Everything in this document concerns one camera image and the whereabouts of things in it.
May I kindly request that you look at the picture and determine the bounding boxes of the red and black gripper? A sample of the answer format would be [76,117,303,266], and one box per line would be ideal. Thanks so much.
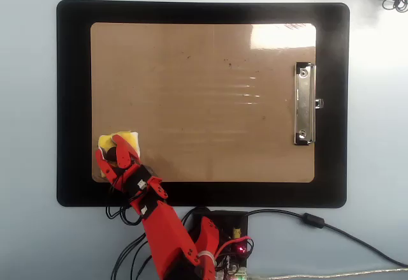
[94,133,170,202]

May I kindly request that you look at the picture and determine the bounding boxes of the yellow sponge with black knob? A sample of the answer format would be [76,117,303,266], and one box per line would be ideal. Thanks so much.
[95,129,142,179]

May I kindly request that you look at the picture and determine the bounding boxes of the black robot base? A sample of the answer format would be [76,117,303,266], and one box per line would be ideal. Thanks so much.
[187,209,250,268]

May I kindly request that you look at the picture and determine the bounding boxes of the controller circuit board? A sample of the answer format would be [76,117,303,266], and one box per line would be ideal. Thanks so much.
[215,241,253,280]

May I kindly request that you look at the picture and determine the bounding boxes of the black mat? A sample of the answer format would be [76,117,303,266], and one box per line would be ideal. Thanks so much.
[56,0,351,209]

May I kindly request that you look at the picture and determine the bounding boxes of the brown clipboard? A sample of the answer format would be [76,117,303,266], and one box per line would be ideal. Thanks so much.
[90,22,317,184]

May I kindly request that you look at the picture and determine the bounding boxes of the white zip tie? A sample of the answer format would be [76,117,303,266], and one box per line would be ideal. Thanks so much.
[196,251,218,267]

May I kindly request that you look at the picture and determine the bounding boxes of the silver metal clipboard clip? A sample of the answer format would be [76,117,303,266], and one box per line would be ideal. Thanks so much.
[292,61,324,147]

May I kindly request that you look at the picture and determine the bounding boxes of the black servo cable bundle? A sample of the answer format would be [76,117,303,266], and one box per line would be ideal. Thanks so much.
[105,177,205,280]

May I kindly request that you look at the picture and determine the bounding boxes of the red wire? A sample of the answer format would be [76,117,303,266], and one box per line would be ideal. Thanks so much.
[213,235,255,258]

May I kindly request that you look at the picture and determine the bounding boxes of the black power cable with ferrite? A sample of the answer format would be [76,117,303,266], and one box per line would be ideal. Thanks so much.
[247,209,408,268]

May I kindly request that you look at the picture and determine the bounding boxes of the silver USB cable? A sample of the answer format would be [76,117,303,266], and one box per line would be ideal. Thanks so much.
[245,267,408,280]

